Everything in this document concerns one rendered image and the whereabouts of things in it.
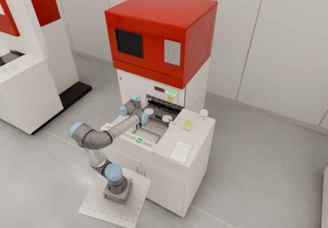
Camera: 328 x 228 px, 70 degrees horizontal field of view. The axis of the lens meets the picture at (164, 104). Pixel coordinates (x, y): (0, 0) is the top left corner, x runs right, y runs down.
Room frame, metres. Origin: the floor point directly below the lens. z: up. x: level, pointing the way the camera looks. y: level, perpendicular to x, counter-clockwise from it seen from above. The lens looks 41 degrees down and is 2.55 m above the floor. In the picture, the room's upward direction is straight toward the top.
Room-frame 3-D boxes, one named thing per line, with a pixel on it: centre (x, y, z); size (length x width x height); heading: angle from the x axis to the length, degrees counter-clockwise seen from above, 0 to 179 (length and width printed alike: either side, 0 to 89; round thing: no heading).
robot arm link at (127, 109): (1.28, 0.26, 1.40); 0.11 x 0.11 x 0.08; 54
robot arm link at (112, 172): (0.97, 0.37, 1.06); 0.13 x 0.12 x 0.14; 54
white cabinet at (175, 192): (1.57, 0.08, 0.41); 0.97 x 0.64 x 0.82; 61
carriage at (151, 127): (1.61, 0.13, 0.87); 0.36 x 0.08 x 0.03; 61
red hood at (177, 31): (2.26, 0.00, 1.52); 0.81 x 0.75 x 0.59; 61
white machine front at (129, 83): (1.99, 0.15, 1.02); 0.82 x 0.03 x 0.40; 61
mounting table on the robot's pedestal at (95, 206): (0.95, 0.37, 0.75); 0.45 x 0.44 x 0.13; 164
